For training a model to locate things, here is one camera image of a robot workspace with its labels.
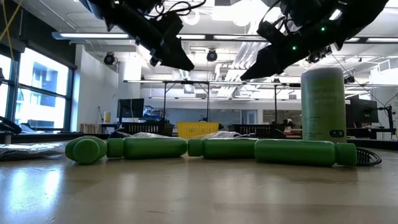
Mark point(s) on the black round disc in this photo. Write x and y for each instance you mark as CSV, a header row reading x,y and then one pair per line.
x,y
362,154

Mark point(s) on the small black camera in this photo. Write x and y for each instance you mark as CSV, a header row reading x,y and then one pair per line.
x,y
349,79

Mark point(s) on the wooden blocks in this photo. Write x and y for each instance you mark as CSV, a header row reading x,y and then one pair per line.
x,y
89,128

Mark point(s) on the green disinfecting wipes canister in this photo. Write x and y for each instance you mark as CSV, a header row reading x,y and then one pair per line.
x,y
323,109

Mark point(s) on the black computer monitor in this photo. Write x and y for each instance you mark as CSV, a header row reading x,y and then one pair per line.
x,y
363,110
130,108

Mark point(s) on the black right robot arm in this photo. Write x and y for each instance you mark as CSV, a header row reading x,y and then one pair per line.
x,y
357,15

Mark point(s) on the long white light strip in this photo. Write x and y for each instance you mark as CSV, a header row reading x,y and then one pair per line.
x,y
93,35

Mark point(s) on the black metal rig frame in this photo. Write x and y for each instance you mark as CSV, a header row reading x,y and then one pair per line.
x,y
186,82

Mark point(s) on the black slotted plastic basket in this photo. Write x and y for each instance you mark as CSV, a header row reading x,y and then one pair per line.
x,y
248,130
146,128

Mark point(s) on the black round item clear bag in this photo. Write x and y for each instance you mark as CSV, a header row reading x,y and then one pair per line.
x,y
28,151

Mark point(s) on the black aluminium table frame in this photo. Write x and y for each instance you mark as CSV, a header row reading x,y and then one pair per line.
x,y
46,137

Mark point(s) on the green travel bottle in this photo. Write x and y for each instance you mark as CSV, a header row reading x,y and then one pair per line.
x,y
295,152
85,151
152,147
227,148

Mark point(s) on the small yellow container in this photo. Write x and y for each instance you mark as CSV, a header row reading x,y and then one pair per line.
x,y
107,117

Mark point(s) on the large window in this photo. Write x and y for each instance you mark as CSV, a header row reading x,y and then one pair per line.
x,y
43,77

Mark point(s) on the yellow slotted plastic basket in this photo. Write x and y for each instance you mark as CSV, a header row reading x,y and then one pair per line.
x,y
198,128

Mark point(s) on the black camera cluster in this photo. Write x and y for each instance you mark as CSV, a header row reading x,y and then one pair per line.
x,y
317,56

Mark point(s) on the black round spotlight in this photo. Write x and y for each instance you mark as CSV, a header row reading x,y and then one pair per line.
x,y
211,55
109,59

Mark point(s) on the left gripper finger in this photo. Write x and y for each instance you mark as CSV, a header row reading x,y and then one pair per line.
x,y
169,57
182,46

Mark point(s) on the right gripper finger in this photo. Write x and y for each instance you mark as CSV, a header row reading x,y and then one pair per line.
x,y
272,69
264,62

